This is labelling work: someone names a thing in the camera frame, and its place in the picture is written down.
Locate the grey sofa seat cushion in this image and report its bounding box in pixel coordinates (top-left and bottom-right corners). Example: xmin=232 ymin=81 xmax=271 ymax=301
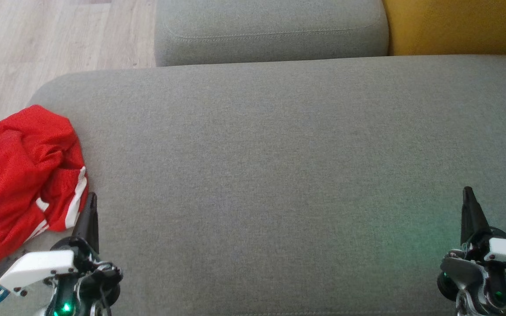
xmin=0 ymin=55 xmax=506 ymax=316

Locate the yellow cushion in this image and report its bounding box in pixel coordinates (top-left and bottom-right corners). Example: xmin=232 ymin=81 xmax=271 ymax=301
xmin=383 ymin=0 xmax=506 ymax=57

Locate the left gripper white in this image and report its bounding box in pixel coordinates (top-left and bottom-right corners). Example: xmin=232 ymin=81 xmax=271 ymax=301
xmin=0 ymin=192 xmax=100 ymax=294

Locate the grey sofa back cushion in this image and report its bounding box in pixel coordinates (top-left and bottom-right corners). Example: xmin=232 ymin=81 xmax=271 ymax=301
xmin=154 ymin=0 xmax=390 ymax=67

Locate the red Bulls basketball jersey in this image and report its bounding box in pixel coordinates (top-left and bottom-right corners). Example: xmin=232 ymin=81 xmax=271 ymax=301
xmin=0 ymin=104 xmax=86 ymax=267

